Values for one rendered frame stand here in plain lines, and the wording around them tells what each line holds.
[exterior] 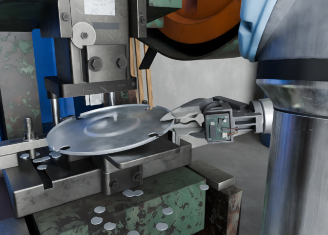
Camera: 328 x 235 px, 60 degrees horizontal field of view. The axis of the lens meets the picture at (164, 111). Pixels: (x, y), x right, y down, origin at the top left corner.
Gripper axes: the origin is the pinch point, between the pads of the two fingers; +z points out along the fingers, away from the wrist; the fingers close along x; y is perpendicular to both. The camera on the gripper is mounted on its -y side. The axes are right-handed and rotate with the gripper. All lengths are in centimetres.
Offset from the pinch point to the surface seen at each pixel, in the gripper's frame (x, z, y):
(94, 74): -12.0, 14.6, 1.1
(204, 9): -25.8, -12.4, -30.6
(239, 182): 84, -37, -121
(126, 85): -7.6, 9.9, -8.0
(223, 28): -19.5, -16.4, -19.2
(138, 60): -6, 25, -126
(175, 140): 8.6, -1.2, -9.6
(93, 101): -4.4, 18.8, -7.6
